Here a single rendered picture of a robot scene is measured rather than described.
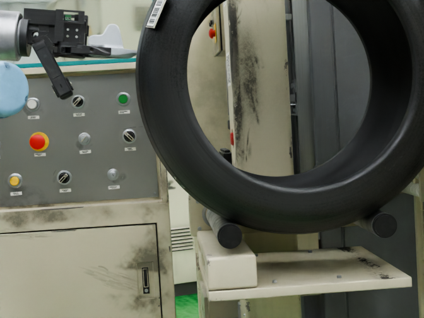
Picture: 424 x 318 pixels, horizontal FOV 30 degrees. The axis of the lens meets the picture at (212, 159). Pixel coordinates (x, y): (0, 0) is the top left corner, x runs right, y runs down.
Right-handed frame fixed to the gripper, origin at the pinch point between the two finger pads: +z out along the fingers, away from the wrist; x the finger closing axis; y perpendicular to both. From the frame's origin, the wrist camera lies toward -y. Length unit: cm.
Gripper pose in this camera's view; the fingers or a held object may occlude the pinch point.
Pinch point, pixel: (131, 55)
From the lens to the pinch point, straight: 148.4
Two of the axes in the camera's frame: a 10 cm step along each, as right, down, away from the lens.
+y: 0.6, -10.0, -0.4
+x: -0.7, -0.5, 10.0
